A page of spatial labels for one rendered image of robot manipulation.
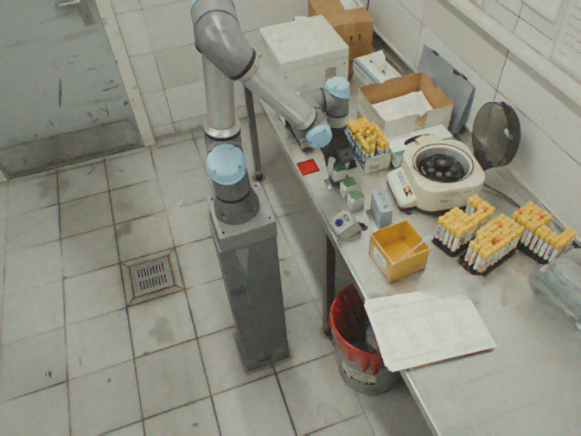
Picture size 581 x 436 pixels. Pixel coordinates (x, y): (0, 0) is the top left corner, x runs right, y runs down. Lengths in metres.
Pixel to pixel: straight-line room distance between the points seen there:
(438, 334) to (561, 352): 0.32
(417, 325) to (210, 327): 1.30
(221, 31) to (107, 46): 1.95
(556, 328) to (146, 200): 2.35
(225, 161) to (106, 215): 1.76
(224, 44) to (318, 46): 0.79
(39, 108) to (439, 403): 2.75
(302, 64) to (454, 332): 1.10
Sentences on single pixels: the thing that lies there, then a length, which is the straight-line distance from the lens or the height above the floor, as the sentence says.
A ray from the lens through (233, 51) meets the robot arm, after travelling 1.31.
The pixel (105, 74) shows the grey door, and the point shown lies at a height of 0.57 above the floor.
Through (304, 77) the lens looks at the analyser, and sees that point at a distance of 2.02.
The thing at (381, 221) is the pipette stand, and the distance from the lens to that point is 1.68.
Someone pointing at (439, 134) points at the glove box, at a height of 0.94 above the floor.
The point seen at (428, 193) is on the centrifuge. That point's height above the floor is 0.97.
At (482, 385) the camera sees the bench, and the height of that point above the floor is 0.87.
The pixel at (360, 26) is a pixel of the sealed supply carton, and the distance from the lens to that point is 2.47.
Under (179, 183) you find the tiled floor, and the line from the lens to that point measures 3.26.
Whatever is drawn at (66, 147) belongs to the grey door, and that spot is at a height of 0.14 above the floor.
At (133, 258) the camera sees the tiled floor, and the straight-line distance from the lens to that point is 2.93.
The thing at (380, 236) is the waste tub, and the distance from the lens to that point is 1.62.
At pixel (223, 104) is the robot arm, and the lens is 1.54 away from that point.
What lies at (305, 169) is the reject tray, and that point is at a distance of 1.92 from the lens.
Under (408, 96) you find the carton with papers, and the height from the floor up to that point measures 0.94.
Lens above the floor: 2.17
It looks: 48 degrees down
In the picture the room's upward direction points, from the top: 4 degrees counter-clockwise
